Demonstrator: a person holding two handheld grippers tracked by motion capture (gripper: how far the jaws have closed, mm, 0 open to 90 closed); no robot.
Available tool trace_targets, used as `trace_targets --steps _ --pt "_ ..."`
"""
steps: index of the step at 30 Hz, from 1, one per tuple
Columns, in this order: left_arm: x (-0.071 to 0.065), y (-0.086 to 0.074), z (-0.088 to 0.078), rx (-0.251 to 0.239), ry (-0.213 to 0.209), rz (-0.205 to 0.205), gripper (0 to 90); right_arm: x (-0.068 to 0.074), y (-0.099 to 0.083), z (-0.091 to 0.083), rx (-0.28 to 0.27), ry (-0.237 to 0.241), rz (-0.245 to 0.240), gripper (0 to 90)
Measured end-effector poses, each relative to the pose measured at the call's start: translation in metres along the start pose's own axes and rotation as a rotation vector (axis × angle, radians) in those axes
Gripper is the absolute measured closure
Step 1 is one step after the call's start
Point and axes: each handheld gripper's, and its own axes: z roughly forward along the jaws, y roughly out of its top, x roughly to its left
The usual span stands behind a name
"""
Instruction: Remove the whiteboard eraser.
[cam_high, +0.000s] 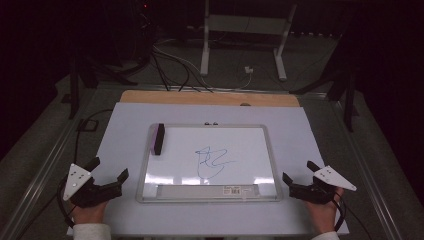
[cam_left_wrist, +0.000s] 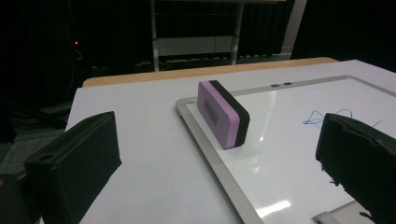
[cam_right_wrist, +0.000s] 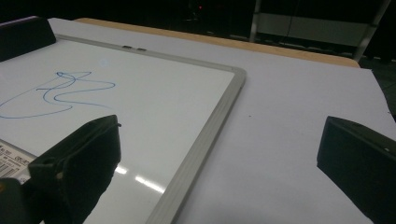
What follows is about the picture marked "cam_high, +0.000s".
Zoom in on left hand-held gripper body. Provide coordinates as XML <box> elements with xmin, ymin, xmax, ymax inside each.
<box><xmin>63</xmin><ymin>163</ymin><xmax>123</xmax><ymax>209</ymax></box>

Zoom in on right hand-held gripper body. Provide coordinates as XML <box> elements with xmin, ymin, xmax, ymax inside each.
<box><xmin>288</xmin><ymin>165</ymin><xmax>358</xmax><ymax>205</ymax></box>

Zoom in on purple and black board eraser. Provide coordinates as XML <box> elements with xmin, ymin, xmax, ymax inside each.
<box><xmin>150</xmin><ymin>123</ymin><xmax>167</xmax><ymax>157</ymax></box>

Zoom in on silver framed whiteboard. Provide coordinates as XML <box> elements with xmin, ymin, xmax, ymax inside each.
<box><xmin>135</xmin><ymin>121</ymin><xmax>284</xmax><ymax>204</ymax></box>

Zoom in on person's left hand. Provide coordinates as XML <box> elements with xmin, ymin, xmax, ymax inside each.
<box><xmin>70</xmin><ymin>200</ymin><xmax>109</xmax><ymax>225</ymax></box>

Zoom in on person's right hand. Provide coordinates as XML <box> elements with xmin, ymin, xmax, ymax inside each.
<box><xmin>304</xmin><ymin>187</ymin><xmax>345</xmax><ymax>235</ymax></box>

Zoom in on black square floor plate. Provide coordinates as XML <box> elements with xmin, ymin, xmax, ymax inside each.
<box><xmin>76</xmin><ymin>118</ymin><xmax>101</xmax><ymax>133</ymax></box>

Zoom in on white table cover sheet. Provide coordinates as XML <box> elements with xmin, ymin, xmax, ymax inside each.
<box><xmin>66</xmin><ymin>101</ymin><xmax>350</xmax><ymax>238</ymax></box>

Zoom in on black tripod stand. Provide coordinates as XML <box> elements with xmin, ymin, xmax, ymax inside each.
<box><xmin>60</xmin><ymin>55</ymin><xmax>139</xmax><ymax>121</ymax></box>
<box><xmin>288</xmin><ymin>64</ymin><xmax>361</xmax><ymax>133</ymax></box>

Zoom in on dark computer tower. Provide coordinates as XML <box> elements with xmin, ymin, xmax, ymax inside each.
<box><xmin>109</xmin><ymin>0</ymin><xmax>158</xmax><ymax>66</ymax></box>

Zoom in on white metal stand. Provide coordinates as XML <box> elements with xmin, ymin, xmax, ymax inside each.
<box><xmin>199</xmin><ymin>0</ymin><xmax>298</xmax><ymax>82</ymax></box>

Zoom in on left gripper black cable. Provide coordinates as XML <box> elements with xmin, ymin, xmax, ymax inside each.
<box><xmin>55</xmin><ymin>108</ymin><xmax>115</xmax><ymax>230</ymax></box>

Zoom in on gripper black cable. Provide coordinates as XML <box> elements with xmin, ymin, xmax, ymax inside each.
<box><xmin>55</xmin><ymin>108</ymin><xmax>115</xmax><ymax>230</ymax></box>
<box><xmin>332</xmin><ymin>195</ymin><xmax>373</xmax><ymax>240</ymax></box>

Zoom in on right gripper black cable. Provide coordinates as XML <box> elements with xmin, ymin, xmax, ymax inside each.
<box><xmin>332</xmin><ymin>195</ymin><xmax>373</xmax><ymax>240</ymax></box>

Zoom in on metal floor rail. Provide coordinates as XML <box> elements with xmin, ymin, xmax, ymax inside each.
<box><xmin>328</xmin><ymin>99</ymin><xmax>405</xmax><ymax>240</ymax></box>
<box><xmin>0</xmin><ymin>87</ymin><xmax>101</xmax><ymax>240</ymax></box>

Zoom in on black floor cables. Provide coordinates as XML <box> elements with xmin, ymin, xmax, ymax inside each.
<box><xmin>151</xmin><ymin>49</ymin><xmax>215</xmax><ymax>94</ymax></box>

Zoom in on white plug with cable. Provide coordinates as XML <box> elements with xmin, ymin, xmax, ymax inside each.
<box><xmin>153</xmin><ymin>44</ymin><xmax>255</xmax><ymax>92</ymax></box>

